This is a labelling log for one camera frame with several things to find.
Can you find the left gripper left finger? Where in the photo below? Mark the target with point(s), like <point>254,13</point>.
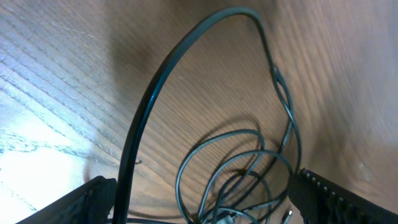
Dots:
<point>90,203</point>

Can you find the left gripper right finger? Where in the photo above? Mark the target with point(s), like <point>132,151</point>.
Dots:
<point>322,201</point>

